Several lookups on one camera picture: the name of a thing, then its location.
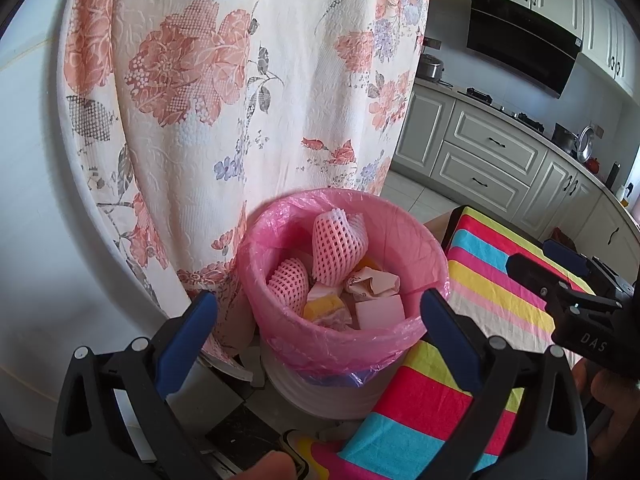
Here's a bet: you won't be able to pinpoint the steel pot lid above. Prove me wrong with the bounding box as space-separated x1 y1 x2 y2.
575 126 597 163

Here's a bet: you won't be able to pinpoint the black cooking pot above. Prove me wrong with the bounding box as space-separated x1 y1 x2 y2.
551 122 581 153

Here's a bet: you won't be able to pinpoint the striped colourful tablecloth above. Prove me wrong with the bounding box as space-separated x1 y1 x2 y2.
300 205 601 480

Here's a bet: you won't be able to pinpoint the black range hood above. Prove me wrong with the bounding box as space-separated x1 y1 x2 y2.
466 0 583 100

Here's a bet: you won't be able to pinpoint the person's right hand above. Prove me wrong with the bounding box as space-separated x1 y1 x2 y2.
572 360 640 461

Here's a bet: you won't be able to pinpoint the trash bin with pink bag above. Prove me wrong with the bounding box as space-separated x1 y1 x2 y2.
237 187 449 418

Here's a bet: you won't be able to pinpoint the floral curtain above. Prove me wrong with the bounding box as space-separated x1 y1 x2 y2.
57 0 435 361

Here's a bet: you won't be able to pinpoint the steel rice cooker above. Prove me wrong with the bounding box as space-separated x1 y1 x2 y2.
416 52 446 82

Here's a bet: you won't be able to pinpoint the black gas stove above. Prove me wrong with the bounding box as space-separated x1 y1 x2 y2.
465 87 546 133

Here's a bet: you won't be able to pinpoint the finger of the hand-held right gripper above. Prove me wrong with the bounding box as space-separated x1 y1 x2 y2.
506 253 576 311
542 239 626 294

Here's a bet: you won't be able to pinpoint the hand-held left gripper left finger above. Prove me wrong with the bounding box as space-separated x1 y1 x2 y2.
52 290 219 480

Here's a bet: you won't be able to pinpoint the pink foam fruit net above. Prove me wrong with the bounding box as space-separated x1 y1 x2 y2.
266 257 310 313
311 208 367 283

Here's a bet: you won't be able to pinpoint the white foam block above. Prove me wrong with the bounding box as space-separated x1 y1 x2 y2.
355 294 406 330

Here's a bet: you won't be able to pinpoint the person's left hand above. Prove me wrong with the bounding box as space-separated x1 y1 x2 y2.
240 450 294 480

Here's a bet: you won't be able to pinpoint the white lower kitchen cabinets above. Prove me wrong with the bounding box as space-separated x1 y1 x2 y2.
392 82 640 271

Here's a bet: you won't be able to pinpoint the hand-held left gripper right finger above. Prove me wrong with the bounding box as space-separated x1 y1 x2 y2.
420 289 588 480

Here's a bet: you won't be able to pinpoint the swirl patterned paper cup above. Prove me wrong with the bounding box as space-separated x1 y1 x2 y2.
345 267 401 298

